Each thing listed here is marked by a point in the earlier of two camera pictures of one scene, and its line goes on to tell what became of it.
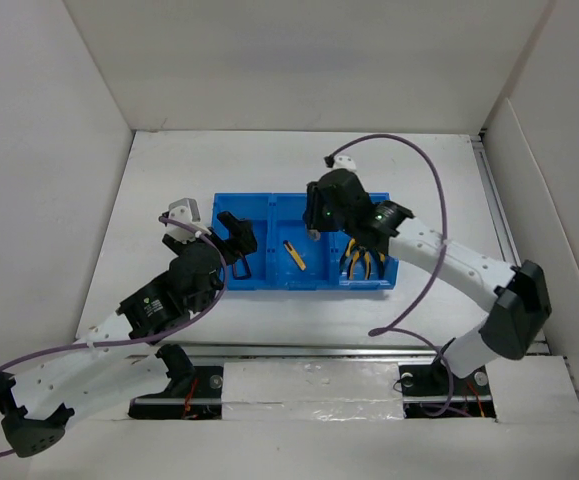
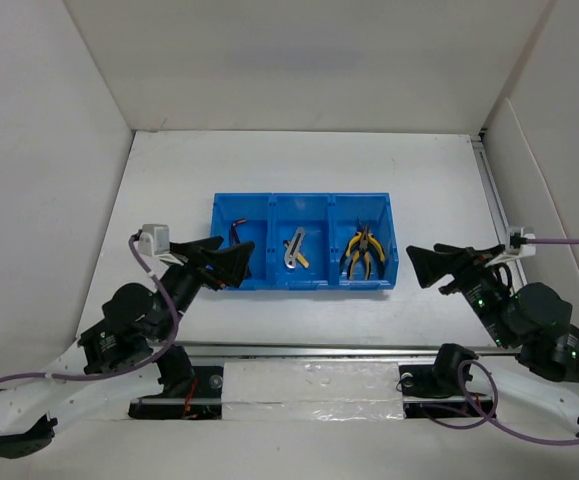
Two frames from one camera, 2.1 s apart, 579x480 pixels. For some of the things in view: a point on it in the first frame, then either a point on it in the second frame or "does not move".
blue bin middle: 288,223 does not move
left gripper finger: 240,232 to 188,247
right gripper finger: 314,206 to 433,267
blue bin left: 257,208 does not move
